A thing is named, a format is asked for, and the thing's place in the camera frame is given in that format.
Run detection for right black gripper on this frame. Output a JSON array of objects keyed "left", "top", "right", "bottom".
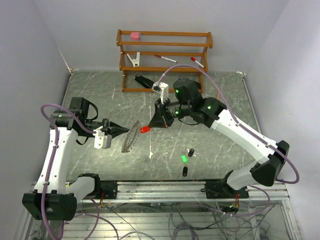
[{"left": 148, "top": 96, "right": 192, "bottom": 129}]

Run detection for red key tag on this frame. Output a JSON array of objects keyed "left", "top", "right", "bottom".
[{"left": 139, "top": 125, "right": 151, "bottom": 134}]

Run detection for metal disc with keyrings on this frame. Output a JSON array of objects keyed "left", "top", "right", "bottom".
[{"left": 121, "top": 120, "right": 141, "bottom": 153}]

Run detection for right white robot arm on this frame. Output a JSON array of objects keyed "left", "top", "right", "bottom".
[{"left": 148, "top": 77, "right": 290, "bottom": 198}]

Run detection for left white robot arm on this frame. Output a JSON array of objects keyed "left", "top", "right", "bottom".
[{"left": 22, "top": 97, "right": 129, "bottom": 221}]

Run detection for black stapler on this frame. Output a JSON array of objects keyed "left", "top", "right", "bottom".
[{"left": 134, "top": 74, "right": 154, "bottom": 89}]

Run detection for blue stapler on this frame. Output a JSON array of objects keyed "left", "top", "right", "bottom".
[{"left": 178, "top": 76, "right": 202, "bottom": 91}]

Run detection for green key tag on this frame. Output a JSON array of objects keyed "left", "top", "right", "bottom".
[{"left": 181, "top": 154, "right": 189, "bottom": 165}]

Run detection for black key tag upper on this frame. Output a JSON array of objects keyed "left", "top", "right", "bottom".
[{"left": 187, "top": 148, "right": 195, "bottom": 158}]

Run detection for white plastic clip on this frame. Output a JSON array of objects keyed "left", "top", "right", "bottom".
[{"left": 126, "top": 52, "right": 141, "bottom": 68}]

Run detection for red-capped marker left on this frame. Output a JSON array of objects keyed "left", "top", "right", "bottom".
[{"left": 154, "top": 54, "right": 178, "bottom": 64}]

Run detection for red-capped marker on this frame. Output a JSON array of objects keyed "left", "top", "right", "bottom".
[
  {"left": 190, "top": 56, "right": 205, "bottom": 68},
  {"left": 154, "top": 54, "right": 178, "bottom": 64}
]

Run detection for red-capped marker right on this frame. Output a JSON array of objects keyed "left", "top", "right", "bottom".
[{"left": 190, "top": 56, "right": 205, "bottom": 68}]

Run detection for pink eraser block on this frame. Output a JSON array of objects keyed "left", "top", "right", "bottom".
[{"left": 130, "top": 31, "right": 142, "bottom": 41}]

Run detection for wooden three-tier shelf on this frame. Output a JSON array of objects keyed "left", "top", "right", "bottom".
[{"left": 116, "top": 29, "right": 214, "bottom": 92}]

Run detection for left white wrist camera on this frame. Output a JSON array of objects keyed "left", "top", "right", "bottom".
[{"left": 93, "top": 127, "right": 112, "bottom": 149}]

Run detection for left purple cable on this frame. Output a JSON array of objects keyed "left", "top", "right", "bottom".
[{"left": 39, "top": 103, "right": 120, "bottom": 240}]

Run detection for purple cable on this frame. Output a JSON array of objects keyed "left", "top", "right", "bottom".
[
  {"left": 39, "top": 103, "right": 120, "bottom": 240},
  {"left": 158, "top": 63, "right": 300, "bottom": 218}
]

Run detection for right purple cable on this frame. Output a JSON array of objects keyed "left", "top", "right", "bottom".
[{"left": 158, "top": 63, "right": 300, "bottom": 218}]

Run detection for aluminium mounting rail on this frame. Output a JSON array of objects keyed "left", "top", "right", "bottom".
[{"left": 94, "top": 181, "right": 290, "bottom": 203}]

